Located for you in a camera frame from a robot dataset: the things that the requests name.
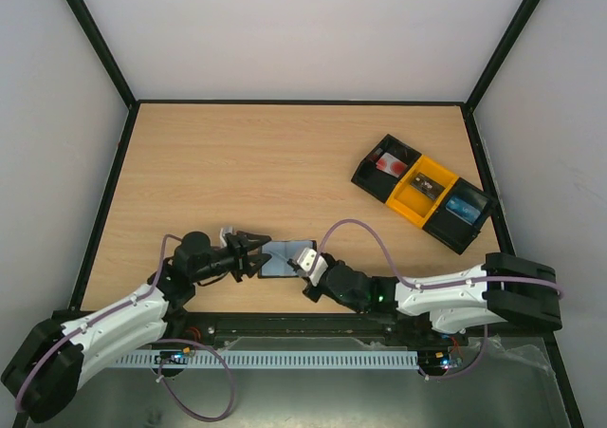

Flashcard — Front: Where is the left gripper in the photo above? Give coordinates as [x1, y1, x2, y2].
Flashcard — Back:
[192, 231, 271, 284]

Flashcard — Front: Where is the black leather card holder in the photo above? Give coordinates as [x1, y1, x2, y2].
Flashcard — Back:
[258, 240, 317, 279]

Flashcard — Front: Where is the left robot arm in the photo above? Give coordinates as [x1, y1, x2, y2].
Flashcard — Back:
[1, 231, 271, 422]

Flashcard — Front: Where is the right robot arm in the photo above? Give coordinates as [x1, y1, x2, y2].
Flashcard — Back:
[290, 248, 562, 344]

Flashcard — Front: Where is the black bin with red card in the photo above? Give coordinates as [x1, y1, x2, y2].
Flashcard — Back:
[351, 134, 421, 203]

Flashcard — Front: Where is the red white card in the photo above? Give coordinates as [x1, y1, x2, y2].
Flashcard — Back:
[376, 152, 408, 178]

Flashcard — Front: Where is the black card in yellow bin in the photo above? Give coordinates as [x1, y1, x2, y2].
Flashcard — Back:
[411, 173, 445, 200]

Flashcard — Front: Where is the black bin with blue card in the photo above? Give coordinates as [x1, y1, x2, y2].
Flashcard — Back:
[422, 178, 497, 254]

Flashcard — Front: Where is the blue card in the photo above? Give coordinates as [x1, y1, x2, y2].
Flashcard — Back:
[446, 195, 481, 225]

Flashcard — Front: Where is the yellow bin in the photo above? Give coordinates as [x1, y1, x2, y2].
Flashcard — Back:
[385, 155, 460, 229]

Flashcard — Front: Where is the metal tray sheet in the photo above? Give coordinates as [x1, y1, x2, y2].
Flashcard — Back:
[50, 344, 569, 427]

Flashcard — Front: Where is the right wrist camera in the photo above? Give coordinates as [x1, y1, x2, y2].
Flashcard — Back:
[291, 247, 328, 287]

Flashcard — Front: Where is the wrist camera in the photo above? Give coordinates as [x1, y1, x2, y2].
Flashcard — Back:
[291, 247, 328, 287]
[219, 226, 235, 248]

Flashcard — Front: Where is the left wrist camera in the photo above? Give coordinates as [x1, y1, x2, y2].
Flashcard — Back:
[219, 226, 235, 248]

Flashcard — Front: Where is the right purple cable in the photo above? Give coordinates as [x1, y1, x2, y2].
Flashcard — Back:
[314, 217, 565, 382]

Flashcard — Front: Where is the grey slotted cable duct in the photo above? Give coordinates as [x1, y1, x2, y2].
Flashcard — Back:
[112, 350, 418, 370]

